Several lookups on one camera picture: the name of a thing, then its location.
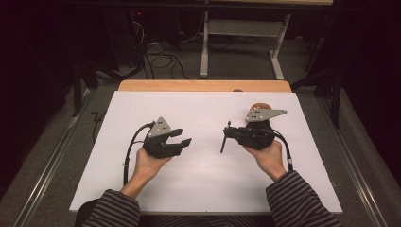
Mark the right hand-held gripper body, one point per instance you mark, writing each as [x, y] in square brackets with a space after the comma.
[257, 135]

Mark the metal floor rail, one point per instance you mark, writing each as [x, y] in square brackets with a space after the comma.
[356, 170]
[47, 173]

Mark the black stand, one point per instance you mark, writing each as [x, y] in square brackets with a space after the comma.
[77, 88]
[335, 94]

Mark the white metal desk frame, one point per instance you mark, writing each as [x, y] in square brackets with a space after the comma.
[242, 28]

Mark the black striped pen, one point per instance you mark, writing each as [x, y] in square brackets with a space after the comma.
[223, 146]

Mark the person's right hand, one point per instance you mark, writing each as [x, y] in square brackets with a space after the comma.
[271, 157]

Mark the round wooden pen holder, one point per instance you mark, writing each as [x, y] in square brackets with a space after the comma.
[260, 106]

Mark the wooden table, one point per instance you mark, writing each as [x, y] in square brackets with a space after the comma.
[201, 85]

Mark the person's left hand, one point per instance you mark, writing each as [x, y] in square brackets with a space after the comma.
[148, 167]

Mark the white board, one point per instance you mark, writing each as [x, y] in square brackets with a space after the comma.
[205, 183]

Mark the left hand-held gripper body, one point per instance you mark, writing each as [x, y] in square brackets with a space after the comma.
[159, 146]

